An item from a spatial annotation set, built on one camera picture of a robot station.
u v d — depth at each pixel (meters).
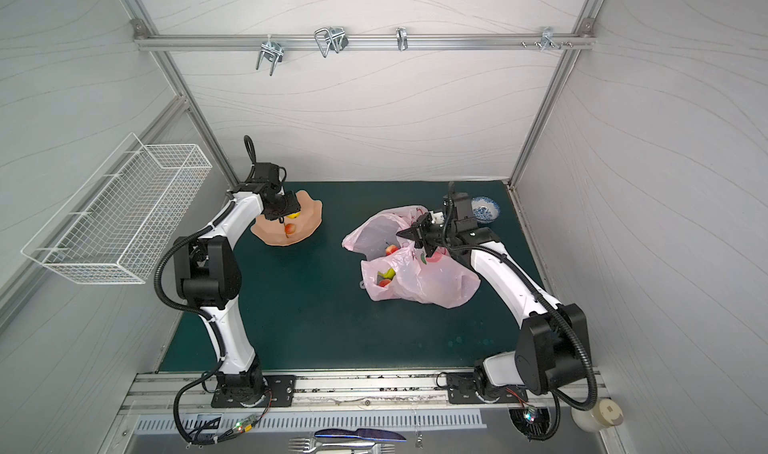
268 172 0.78
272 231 1.03
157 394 0.75
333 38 0.77
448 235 0.64
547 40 0.77
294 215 0.94
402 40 0.78
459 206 0.64
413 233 0.71
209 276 0.52
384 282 0.78
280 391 0.74
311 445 0.66
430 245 0.72
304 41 0.75
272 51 0.79
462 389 0.73
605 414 0.61
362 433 0.69
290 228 1.04
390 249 0.96
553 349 0.41
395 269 0.71
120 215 0.69
